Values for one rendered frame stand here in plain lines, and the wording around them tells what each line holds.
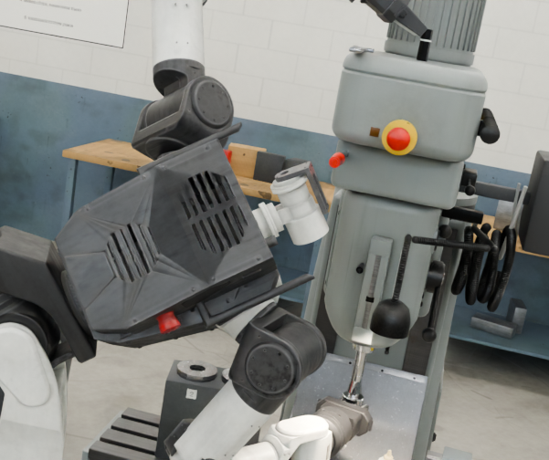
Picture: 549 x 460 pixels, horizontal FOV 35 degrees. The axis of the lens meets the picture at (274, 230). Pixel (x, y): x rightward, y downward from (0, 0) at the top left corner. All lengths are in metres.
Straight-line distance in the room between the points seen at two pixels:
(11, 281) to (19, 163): 5.46
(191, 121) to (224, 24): 4.79
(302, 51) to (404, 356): 4.02
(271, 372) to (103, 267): 0.30
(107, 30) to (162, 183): 5.21
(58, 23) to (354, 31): 2.16
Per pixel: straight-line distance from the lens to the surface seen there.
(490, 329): 5.62
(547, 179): 1.96
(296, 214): 1.43
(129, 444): 2.02
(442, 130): 1.52
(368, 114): 1.52
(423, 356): 2.23
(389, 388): 2.25
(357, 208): 1.68
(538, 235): 1.98
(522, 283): 6.14
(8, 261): 1.37
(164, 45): 1.50
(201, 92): 1.41
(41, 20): 6.67
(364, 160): 1.63
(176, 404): 1.91
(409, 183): 1.63
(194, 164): 1.26
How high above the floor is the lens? 1.92
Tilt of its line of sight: 14 degrees down
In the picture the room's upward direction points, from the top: 10 degrees clockwise
